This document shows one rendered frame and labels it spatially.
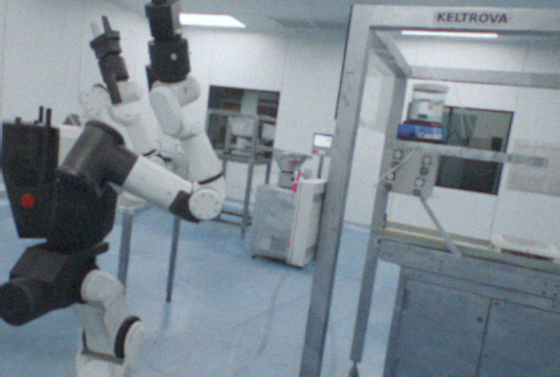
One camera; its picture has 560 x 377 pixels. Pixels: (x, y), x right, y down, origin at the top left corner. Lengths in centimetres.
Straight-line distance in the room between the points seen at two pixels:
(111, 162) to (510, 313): 175
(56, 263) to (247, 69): 696
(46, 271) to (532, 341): 187
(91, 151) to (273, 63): 687
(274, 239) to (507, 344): 293
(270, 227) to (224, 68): 409
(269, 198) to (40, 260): 358
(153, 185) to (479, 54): 651
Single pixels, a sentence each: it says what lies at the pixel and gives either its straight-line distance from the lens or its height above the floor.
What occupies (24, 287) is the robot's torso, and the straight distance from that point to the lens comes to 129.
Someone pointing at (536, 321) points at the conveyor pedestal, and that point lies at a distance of 230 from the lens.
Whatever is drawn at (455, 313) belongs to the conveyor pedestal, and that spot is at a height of 64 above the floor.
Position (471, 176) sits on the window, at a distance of 720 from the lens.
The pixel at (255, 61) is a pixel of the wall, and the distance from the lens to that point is 802.
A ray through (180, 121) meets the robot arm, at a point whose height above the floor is 131.
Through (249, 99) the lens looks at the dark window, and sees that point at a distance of 797.
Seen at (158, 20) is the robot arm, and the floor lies 151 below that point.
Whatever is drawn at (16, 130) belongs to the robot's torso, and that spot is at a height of 124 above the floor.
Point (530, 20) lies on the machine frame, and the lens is 149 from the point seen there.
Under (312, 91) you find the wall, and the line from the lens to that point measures 759.
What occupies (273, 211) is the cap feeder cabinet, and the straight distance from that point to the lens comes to 473.
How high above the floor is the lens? 132
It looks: 8 degrees down
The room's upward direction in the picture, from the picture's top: 8 degrees clockwise
